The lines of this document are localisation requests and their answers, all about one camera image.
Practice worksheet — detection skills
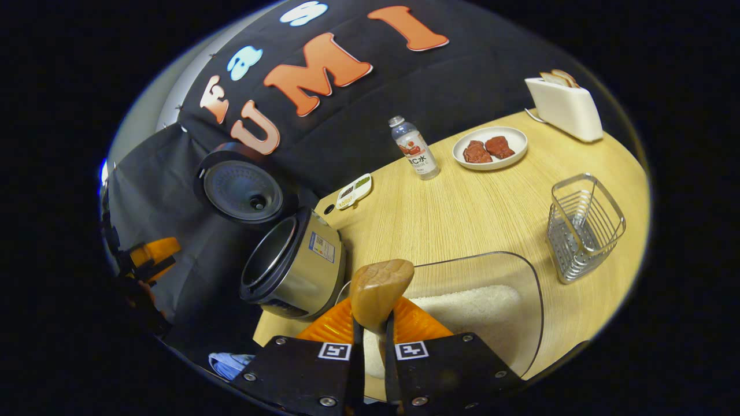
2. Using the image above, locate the clear plastic drink bottle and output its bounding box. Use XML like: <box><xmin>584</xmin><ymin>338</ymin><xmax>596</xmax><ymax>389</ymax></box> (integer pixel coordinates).
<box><xmin>388</xmin><ymin>116</ymin><xmax>441</xmax><ymax>181</ymax></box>

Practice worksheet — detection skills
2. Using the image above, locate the white toaster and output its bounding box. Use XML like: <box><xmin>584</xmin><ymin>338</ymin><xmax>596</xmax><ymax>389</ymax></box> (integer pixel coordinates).
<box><xmin>524</xmin><ymin>72</ymin><xmax>604</xmax><ymax>143</ymax></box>

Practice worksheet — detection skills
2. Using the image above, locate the white divided bean dish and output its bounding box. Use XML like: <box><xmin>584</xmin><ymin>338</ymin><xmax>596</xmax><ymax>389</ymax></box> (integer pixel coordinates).
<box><xmin>336</xmin><ymin>173</ymin><xmax>372</xmax><ymax>210</ymax></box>

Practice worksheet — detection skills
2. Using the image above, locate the person's blue clothing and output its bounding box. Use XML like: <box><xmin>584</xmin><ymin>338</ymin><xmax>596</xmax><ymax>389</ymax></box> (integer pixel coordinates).
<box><xmin>208</xmin><ymin>352</ymin><xmax>256</xmax><ymax>382</ymax></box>

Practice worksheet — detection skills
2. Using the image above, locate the clear plastic rice container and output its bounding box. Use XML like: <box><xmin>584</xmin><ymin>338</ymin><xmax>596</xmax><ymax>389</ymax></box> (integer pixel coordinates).
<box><xmin>338</xmin><ymin>251</ymin><xmax>544</xmax><ymax>402</ymax></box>

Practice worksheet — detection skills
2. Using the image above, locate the red meat piece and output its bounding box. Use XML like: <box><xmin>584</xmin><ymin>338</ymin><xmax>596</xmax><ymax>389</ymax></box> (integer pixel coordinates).
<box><xmin>462</xmin><ymin>140</ymin><xmax>493</xmax><ymax>164</ymax></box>
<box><xmin>484</xmin><ymin>136</ymin><xmax>516</xmax><ymax>160</ymax></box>

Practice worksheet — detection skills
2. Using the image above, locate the white round plate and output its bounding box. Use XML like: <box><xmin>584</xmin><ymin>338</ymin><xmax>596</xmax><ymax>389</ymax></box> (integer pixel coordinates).
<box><xmin>452</xmin><ymin>126</ymin><xmax>528</xmax><ymax>171</ymax></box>

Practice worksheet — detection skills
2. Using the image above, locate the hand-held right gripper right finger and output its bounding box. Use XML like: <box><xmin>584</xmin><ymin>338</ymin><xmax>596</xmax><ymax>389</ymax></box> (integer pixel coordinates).
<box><xmin>384</xmin><ymin>296</ymin><xmax>527</xmax><ymax>416</ymax></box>

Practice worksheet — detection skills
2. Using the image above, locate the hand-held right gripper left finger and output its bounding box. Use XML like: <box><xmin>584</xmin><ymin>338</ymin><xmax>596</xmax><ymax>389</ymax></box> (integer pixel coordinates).
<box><xmin>231</xmin><ymin>298</ymin><xmax>366</xmax><ymax>416</ymax></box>

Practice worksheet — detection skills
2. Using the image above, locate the wire chopstick holder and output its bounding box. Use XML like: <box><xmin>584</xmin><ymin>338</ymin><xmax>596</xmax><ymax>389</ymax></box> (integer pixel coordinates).
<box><xmin>546</xmin><ymin>173</ymin><xmax>627</xmax><ymax>284</ymax></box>

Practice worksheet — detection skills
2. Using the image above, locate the wooden spoon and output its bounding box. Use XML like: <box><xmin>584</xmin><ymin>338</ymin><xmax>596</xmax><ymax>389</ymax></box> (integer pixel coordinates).
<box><xmin>349</xmin><ymin>259</ymin><xmax>415</xmax><ymax>337</ymax></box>

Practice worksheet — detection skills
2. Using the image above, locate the black and silver rice cooker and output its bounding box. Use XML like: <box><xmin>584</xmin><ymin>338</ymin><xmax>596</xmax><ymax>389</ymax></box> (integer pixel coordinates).
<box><xmin>194</xmin><ymin>142</ymin><xmax>347</xmax><ymax>322</ymax></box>

